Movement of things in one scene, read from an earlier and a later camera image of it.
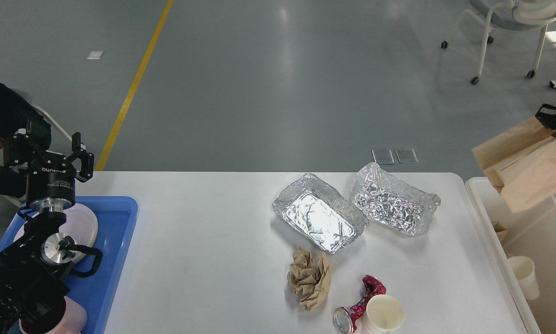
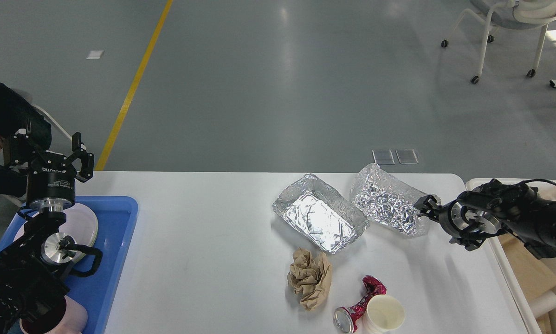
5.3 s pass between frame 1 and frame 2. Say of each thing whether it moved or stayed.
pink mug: stayed
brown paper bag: moved
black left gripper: stayed
